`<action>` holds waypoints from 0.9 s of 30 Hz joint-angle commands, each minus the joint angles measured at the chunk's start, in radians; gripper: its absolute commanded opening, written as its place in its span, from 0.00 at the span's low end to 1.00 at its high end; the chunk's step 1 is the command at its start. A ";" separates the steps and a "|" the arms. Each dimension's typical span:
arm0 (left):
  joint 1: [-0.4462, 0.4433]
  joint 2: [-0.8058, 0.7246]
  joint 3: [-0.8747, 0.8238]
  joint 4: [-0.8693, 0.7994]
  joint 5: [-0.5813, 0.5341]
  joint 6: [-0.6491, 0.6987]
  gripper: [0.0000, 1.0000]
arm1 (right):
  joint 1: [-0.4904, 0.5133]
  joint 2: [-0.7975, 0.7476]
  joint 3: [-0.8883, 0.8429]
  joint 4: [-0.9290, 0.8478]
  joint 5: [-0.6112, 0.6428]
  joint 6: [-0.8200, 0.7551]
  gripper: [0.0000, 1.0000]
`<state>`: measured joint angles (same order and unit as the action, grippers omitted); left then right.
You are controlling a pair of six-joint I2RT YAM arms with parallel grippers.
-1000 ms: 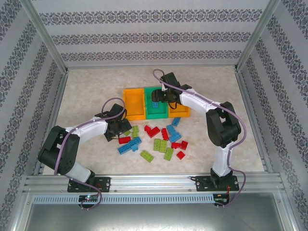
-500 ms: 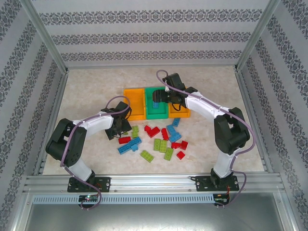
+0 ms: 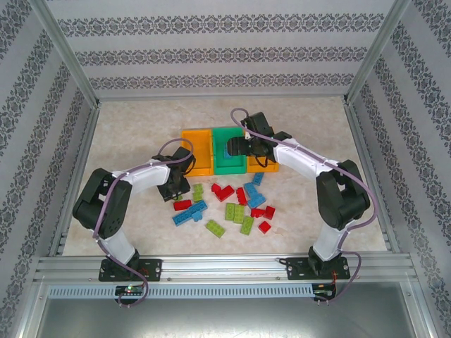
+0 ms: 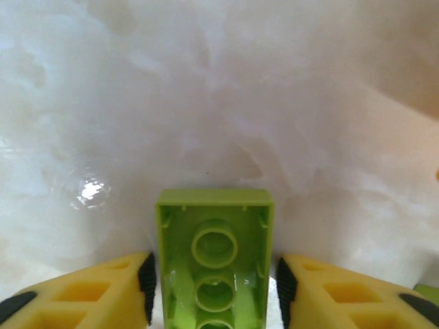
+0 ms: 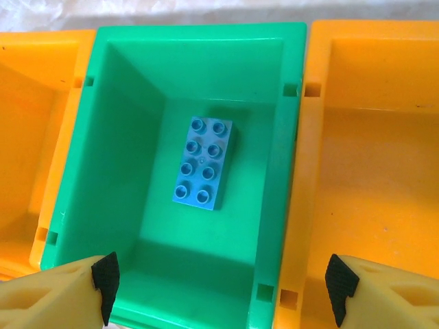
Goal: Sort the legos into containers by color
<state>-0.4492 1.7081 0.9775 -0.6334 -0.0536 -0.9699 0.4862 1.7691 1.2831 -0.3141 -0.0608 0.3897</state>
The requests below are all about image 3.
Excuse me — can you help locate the blue extra long lego brick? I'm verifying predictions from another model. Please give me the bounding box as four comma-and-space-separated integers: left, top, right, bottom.
172, 203, 209, 227

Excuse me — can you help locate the green plastic bin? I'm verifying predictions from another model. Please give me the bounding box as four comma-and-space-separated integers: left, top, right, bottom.
211, 127, 247, 176

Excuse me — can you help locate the orange plastic bin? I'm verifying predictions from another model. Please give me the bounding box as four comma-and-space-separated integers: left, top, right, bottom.
180, 128, 215, 177
245, 154, 281, 175

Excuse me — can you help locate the red L-shaped lego piece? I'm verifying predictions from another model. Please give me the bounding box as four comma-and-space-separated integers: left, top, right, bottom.
211, 182, 235, 203

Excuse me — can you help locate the small circuit board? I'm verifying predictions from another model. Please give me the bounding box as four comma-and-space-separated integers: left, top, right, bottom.
116, 285, 146, 296

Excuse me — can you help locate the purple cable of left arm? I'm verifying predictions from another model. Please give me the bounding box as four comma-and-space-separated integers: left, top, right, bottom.
92, 139, 197, 309

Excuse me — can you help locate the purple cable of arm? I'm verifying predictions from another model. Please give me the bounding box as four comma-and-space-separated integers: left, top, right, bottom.
92, 139, 197, 309
230, 108, 378, 304

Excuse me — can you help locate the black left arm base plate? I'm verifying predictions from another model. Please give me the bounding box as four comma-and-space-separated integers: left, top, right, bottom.
98, 258, 163, 283

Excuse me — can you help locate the aluminium front rail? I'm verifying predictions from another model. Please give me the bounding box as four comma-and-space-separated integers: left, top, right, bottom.
32, 251, 421, 283

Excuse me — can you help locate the aluminium side rail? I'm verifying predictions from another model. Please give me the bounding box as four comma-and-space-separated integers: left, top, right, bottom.
48, 101, 101, 257

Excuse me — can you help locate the slotted grey cable duct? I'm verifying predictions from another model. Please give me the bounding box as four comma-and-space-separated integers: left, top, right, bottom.
47, 282, 315, 300

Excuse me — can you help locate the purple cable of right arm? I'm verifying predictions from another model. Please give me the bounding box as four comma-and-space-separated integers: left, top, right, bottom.
230, 108, 378, 304

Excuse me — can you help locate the aluminium frame post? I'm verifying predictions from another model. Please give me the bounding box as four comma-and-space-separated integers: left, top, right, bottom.
344, 0, 412, 105
29, 0, 101, 108

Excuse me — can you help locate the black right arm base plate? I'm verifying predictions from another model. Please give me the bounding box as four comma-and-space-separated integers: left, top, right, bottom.
285, 256, 352, 281

